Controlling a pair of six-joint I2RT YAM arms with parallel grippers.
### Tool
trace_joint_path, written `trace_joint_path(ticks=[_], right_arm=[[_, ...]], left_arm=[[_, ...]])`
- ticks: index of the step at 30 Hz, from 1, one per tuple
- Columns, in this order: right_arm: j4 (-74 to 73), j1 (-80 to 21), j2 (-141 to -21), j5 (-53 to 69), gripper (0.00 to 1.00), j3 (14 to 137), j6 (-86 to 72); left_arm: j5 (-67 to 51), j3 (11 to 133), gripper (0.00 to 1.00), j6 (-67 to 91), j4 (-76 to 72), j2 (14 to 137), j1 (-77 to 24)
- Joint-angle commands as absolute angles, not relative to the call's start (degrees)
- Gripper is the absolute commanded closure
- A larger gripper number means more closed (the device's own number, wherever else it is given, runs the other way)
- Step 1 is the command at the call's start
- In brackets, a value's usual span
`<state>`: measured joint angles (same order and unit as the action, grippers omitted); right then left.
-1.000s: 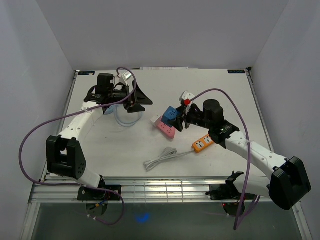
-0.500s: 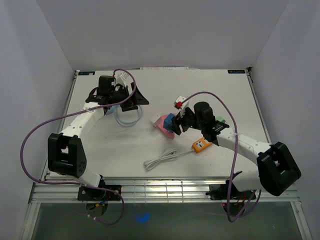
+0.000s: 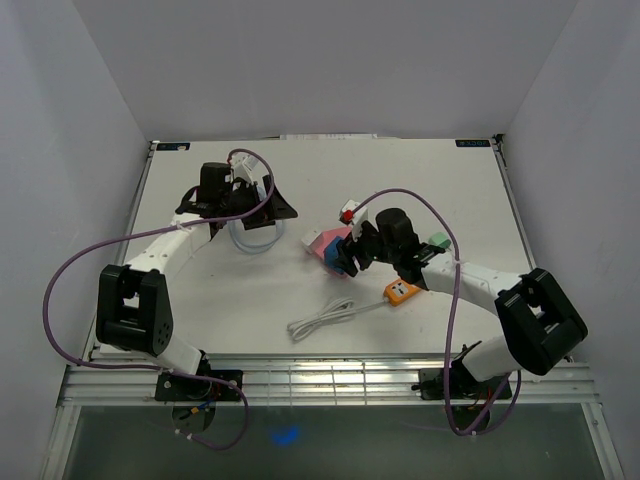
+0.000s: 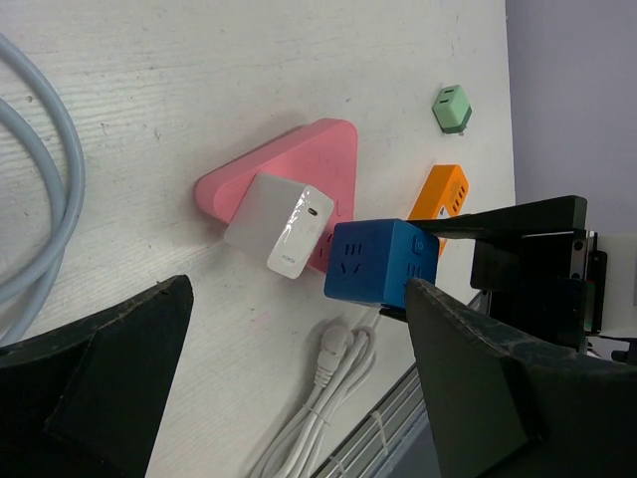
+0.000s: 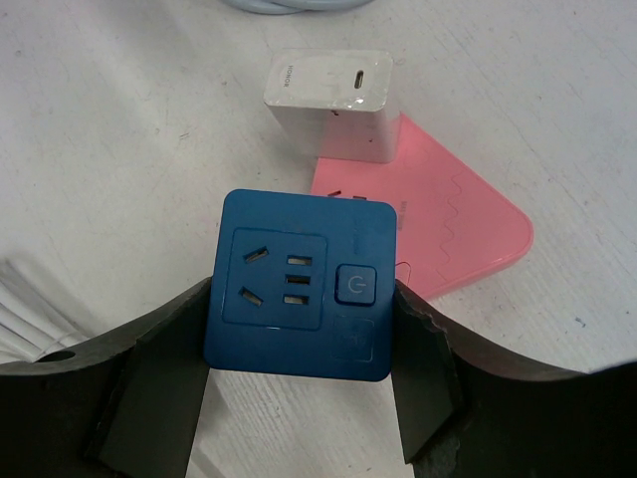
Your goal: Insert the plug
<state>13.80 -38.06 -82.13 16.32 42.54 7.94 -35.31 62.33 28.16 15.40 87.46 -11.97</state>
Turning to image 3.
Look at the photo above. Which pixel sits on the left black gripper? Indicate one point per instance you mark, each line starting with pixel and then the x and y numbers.
pixel 276 209

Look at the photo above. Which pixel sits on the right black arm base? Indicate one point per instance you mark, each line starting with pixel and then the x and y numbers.
pixel 430 386

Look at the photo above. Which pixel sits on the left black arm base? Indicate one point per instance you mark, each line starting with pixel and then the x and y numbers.
pixel 173 388

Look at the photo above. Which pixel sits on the pink triangular power strip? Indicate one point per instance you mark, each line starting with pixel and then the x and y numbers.
pixel 327 236

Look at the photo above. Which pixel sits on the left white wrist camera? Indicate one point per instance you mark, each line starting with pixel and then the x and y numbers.
pixel 242 166

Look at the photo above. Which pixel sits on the left blue corner label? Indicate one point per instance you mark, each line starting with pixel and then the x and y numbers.
pixel 173 146

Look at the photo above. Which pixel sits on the right blue corner label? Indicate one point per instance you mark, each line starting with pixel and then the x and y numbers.
pixel 473 143

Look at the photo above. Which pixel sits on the blue corner label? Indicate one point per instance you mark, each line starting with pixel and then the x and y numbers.
pixel 173 146
pixel 473 143

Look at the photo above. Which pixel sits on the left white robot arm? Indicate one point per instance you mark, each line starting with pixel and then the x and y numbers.
pixel 134 310

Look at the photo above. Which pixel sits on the orange power strip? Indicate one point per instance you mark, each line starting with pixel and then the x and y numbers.
pixel 399 291

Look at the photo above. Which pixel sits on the dark blue cube socket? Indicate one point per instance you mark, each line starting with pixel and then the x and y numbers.
pixel 330 255

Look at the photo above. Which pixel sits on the white charger plug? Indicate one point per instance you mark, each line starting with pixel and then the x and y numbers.
pixel 311 240

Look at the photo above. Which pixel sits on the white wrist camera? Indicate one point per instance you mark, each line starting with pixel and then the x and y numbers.
pixel 242 166
pixel 353 214

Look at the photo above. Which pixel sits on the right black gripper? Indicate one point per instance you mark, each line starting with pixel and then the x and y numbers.
pixel 344 259

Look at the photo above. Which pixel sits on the green charger plug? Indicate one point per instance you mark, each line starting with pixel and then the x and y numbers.
pixel 440 239

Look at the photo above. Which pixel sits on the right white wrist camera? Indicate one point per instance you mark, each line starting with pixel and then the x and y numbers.
pixel 353 214

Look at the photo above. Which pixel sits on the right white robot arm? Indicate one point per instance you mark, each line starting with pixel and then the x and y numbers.
pixel 540 325

